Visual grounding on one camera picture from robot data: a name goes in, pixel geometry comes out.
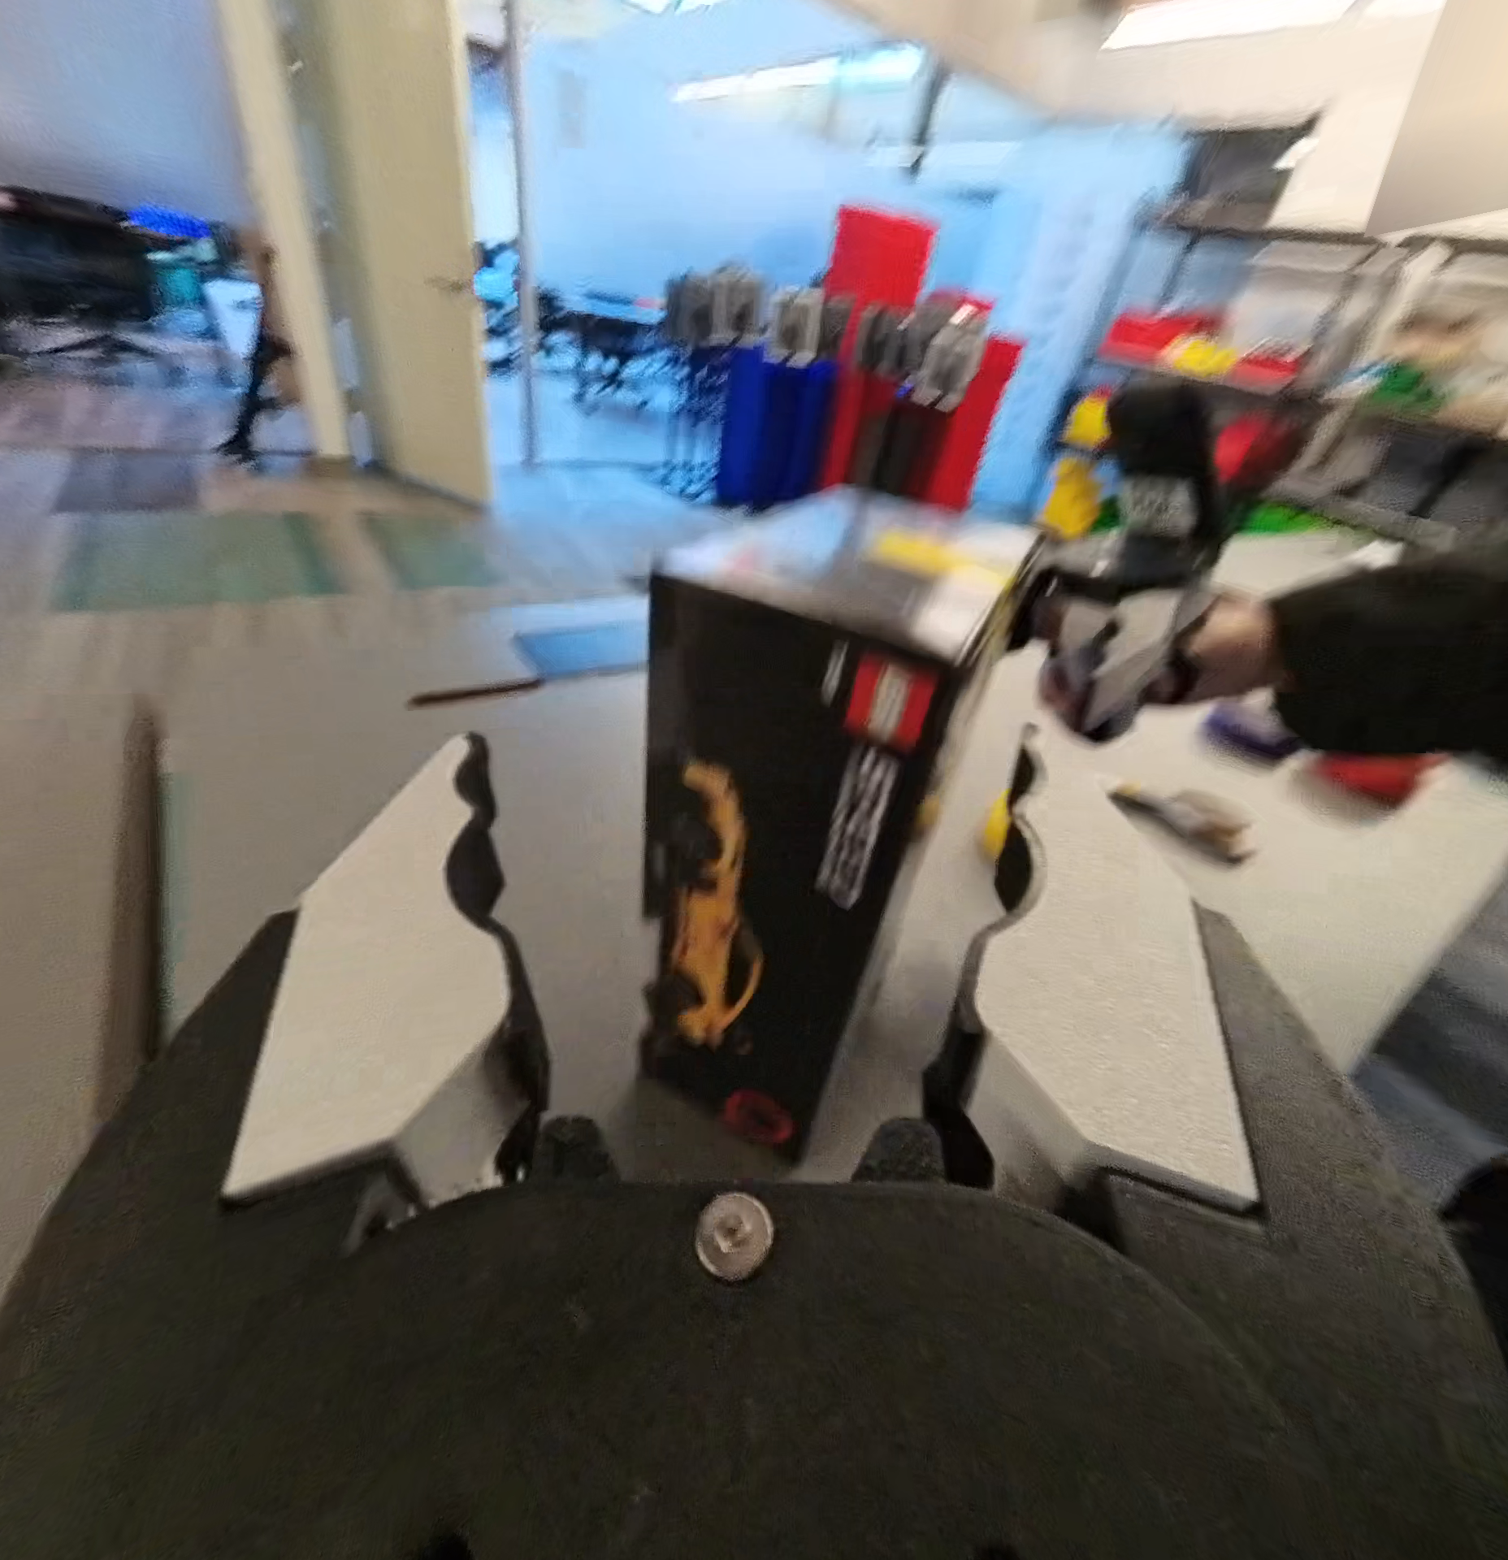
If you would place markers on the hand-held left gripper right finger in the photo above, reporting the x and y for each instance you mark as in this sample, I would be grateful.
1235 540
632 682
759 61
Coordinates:
1107 1036

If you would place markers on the green and yellow bins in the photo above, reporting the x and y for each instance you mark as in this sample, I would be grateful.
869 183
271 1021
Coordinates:
1192 354

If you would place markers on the purple tape roll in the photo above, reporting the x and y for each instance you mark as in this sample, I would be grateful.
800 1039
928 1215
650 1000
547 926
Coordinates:
1248 731

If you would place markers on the person's right forearm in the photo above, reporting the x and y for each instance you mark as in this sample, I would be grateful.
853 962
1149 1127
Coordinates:
1400 657

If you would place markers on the black office chair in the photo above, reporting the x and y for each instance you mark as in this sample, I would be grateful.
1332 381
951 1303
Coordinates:
1497 1255

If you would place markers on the row of black sign stands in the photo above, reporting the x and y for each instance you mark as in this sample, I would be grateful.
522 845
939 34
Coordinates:
729 305

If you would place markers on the stack of red bins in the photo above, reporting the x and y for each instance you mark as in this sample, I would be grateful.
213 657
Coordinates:
881 255

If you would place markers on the stack of blue bins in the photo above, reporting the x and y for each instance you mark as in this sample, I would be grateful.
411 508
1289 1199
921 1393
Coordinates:
772 425

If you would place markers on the orange tape roll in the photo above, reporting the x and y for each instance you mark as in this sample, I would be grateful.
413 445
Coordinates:
1375 775

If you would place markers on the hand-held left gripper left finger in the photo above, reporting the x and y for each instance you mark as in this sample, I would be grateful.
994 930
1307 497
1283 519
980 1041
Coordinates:
375 1048

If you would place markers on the black flat device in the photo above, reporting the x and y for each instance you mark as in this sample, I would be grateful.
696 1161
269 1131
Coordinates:
583 648

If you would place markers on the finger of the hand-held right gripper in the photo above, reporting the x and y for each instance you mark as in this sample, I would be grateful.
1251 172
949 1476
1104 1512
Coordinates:
1107 664

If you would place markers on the yellow tape strip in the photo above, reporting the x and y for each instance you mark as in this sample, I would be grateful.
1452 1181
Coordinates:
937 558

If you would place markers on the yellow tape roll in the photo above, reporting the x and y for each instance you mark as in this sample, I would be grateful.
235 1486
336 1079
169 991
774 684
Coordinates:
994 828

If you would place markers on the orange sports car lego box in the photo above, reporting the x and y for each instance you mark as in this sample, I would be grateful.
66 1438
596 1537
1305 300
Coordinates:
754 731

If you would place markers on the person's right hand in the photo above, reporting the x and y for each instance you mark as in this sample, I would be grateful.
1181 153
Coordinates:
1230 652

